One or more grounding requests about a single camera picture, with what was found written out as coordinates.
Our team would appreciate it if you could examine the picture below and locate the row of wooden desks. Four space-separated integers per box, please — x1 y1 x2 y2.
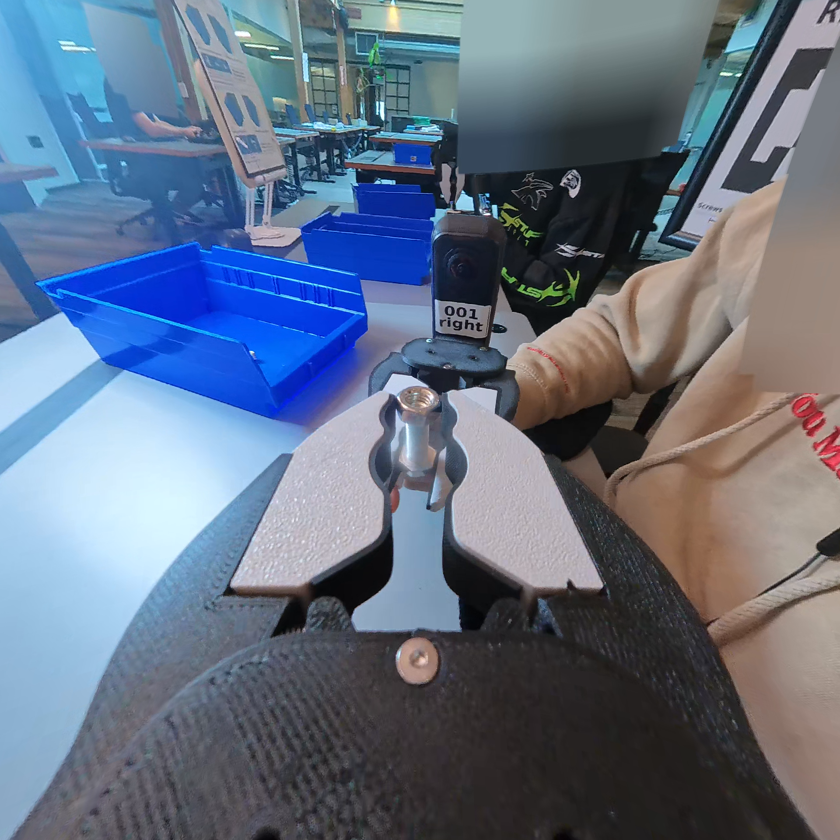
272 121 385 185

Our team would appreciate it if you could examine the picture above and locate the cardboard instruction board stand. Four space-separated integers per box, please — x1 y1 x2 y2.
172 0 304 249

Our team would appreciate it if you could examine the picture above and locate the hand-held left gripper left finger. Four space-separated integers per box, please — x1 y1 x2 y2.
230 390 396 598

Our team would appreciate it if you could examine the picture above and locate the thin black cable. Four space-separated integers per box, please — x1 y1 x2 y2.
761 533 840 595

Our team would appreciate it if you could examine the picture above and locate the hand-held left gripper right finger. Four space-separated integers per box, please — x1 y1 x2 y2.
441 392 606 598

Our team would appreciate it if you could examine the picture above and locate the thick silver hex bolt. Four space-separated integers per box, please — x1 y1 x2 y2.
397 420 439 492

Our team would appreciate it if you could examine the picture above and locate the person's right forearm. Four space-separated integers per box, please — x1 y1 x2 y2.
508 177 788 431

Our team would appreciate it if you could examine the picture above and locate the framed marker poster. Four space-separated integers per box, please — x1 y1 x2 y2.
659 0 840 253

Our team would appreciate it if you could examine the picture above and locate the wooden desk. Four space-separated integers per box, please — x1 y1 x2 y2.
344 150 437 186
0 161 60 322
79 136 231 231

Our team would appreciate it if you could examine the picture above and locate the silver hex nut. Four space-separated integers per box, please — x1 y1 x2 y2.
395 386 439 424

